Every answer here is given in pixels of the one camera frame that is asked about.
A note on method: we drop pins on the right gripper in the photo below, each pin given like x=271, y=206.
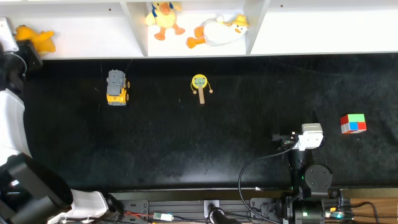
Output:
x=284, y=140

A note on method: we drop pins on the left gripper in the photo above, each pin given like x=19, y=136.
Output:
x=29, y=56

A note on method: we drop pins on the orange toy dinosaur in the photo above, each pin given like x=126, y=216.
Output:
x=37, y=39

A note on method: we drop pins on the many-coloured puzzle cube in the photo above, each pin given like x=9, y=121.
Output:
x=353, y=124

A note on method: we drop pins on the grey and yellow toy truck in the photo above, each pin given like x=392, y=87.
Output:
x=116, y=87

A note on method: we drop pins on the yellow rattle drum toy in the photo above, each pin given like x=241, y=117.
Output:
x=199, y=82

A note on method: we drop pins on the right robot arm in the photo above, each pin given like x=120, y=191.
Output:
x=317, y=180

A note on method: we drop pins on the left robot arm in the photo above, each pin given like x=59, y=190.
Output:
x=12, y=124

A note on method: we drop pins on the white shelf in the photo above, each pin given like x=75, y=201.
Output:
x=93, y=40

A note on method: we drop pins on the white plush goose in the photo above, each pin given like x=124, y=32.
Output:
x=220, y=32

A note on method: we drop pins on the yellow plush duck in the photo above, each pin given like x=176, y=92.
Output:
x=164, y=18

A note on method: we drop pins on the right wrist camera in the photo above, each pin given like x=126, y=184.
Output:
x=311, y=137

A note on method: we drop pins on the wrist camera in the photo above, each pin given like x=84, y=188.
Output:
x=311, y=137
x=6, y=34

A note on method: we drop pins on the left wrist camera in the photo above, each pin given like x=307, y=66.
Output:
x=6, y=34

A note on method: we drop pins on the mounting rail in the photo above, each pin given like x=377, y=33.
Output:
x=186, y=208

